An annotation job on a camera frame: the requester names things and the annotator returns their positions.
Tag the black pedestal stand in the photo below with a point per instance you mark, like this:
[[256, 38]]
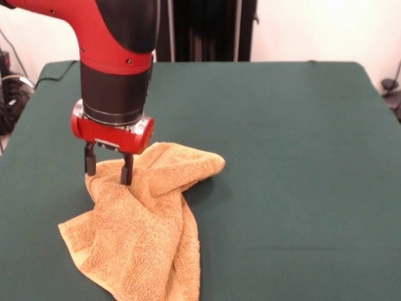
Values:
[[203, 31]]

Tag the tan terry towel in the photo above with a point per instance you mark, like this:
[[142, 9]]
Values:
[[141, 235]]

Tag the dark green table cloth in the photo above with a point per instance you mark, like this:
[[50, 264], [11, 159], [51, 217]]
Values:
[[282, 156]]

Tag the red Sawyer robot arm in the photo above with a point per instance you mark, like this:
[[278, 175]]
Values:
[[106, 37]]

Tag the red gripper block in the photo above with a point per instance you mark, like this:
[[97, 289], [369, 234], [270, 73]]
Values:
[[109, 135]]

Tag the black plug adapter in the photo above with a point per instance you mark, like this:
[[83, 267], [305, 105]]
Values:
[[388, 84]]

